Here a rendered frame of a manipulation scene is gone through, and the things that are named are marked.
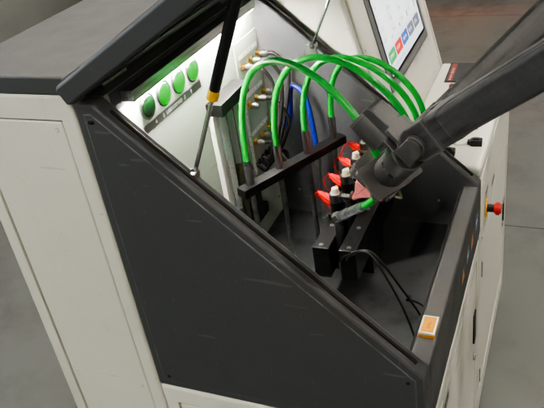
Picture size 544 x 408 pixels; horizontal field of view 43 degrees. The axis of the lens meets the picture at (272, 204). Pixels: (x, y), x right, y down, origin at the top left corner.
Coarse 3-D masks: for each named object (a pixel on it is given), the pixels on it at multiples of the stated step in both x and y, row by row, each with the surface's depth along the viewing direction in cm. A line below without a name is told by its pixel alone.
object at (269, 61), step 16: (256, 64) 134; (272, 64) 130; (288, 64) 127; (320, 80) 123; (240, 96) 142; (336, 96) 122; (240, 112) 144; (352, 112) 121; (240, 128) 147; (240, 144) 150
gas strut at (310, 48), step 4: (328, 0) 158; (328, 4) 159; (324, 8) 160; (324, 12) 160; (324, 16) 161; (320, 20) 162; (320, 24) 162; (320, 28) 163; (316, 32) 163; (316, 36) 164; (312, 40) 165; (304, 44) 166; (308, 44) 166; (312, 44) 165; (316, 44) 165; (308, 48) 166; (312, 48) 165; (316, 48) 166; (308, 52) 167; (312, 52) 166; (316, 52) 166
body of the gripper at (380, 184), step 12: (360, 168) 118; (372, 168) 119; (384, 168) 113; (420, 168) 120; (360, 180) 118; (372, 180) 118; (384, 180) 116; (396, 180) 114; (408, 180) 119; (372, 192) 118; (384, 192) 118
